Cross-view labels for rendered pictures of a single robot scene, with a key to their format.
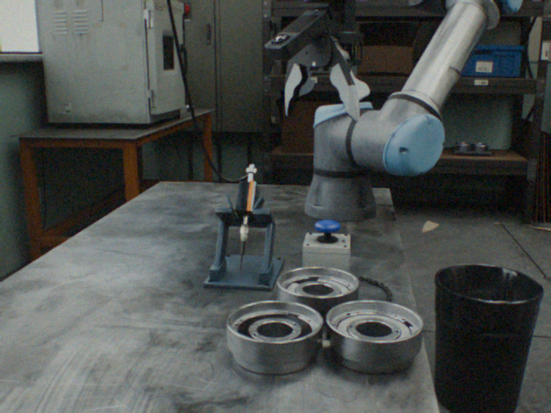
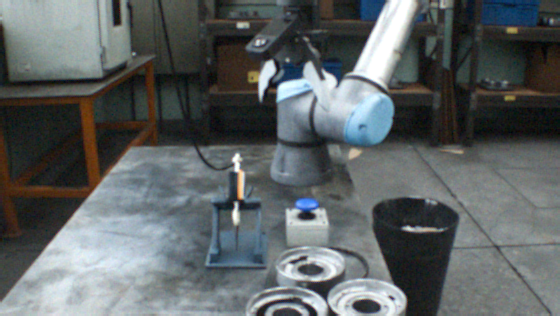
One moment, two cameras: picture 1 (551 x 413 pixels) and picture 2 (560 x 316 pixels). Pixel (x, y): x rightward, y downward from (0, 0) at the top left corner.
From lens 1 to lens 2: 0.15 m
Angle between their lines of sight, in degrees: 9
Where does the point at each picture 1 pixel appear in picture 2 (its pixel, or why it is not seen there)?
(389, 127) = (348, 106)
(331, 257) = (312, 233)
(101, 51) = (56, 13)
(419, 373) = not seen: outside the picture
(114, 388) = not seen: outside the picture
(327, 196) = (292, 164)
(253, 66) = (189, 13)
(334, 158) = (298, 130)
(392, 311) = (377, 287)
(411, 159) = (368, 134)
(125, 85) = (78, 44)
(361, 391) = not seen: outside the picture
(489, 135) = (400, 70)
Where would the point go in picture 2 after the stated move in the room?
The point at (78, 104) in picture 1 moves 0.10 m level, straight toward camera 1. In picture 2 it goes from (36, 63) to (37, 65)
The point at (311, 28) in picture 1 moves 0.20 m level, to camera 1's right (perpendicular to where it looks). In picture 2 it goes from (287, 31) to (397, 31)
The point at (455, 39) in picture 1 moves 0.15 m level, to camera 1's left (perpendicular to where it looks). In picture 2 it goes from (397, 26) to (333, 25)
